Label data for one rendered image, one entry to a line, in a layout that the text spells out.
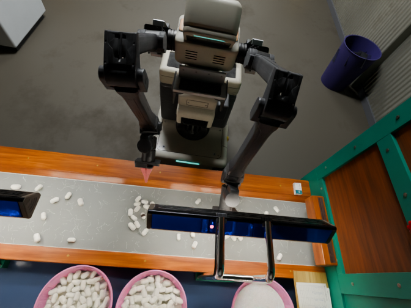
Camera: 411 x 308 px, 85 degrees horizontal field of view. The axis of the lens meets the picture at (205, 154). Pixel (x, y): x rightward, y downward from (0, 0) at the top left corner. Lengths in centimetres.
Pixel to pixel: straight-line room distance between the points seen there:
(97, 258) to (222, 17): 105
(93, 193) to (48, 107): 153
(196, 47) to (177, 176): 60
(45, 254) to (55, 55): 232
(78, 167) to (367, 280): 127
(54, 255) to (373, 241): 120
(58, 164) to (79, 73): 167
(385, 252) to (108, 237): 104
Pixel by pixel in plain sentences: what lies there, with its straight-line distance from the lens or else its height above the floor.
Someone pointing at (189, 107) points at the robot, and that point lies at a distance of 133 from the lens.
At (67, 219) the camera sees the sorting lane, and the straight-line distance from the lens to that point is 118.
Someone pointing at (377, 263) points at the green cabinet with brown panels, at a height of 105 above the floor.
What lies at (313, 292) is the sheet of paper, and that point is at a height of 78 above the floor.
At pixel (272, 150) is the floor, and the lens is 232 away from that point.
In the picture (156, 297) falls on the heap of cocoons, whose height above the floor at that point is 74.
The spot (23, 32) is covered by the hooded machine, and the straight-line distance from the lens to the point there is 328.
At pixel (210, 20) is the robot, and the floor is 134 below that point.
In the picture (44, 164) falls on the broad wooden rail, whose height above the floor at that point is 76.
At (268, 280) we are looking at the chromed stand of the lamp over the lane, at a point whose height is 110.
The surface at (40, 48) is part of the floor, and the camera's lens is 322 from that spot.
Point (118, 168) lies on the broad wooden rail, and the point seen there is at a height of 76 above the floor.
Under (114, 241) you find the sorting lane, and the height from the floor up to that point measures 74.
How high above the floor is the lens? 181
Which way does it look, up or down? 60 degrees down
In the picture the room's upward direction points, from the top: 17 degrees clockwise
